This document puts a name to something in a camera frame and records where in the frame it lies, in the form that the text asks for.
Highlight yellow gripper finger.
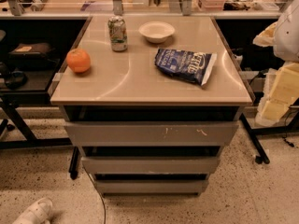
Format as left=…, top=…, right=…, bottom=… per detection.
left=255, top=96, right=293, bottom=127
left=269, top=62, right=299, bottom=105

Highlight black headphones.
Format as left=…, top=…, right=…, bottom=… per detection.
left=5, top=71, right=27, bottom=90

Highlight black bag on shelf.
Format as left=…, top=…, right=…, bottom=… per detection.
left=8, top=43, right=52, bottom=59

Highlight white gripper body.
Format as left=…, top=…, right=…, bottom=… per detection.
left=252, top=21, right=277, bottom=47

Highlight grey drawer cabinet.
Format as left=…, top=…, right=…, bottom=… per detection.
left=51, top=15, right=252, bottom=184

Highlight blue chip bag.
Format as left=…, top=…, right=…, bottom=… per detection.
left=154, top=49, right=217, bottom=86

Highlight black table leg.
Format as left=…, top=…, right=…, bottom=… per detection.
left=240, top=114, right=270, bottom=164

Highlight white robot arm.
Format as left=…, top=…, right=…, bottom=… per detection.
left=253, top=0, right=299, bottom=126

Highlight orange fruit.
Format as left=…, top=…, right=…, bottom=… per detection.
left=66, top=49, right=91, bottom=73

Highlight white bowl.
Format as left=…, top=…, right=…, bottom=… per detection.
left=138, top=21, right=175, bottom=44

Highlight grey drawer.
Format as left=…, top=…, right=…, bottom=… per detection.
left=94, top=180, right=208, bottom=194
left=65, top=121, right=238, bottom=147
left=81, top=157, right=220, bottom=175

